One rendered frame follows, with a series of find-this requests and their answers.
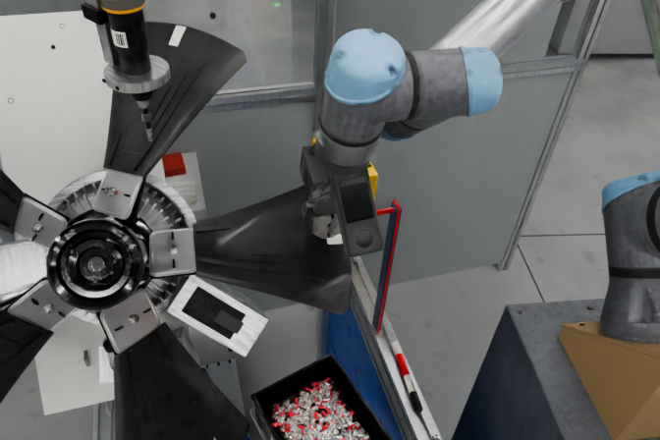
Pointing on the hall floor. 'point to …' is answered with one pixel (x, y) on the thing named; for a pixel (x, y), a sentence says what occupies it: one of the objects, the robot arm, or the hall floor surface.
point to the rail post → (322, 333)
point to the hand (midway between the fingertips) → (327, 237)
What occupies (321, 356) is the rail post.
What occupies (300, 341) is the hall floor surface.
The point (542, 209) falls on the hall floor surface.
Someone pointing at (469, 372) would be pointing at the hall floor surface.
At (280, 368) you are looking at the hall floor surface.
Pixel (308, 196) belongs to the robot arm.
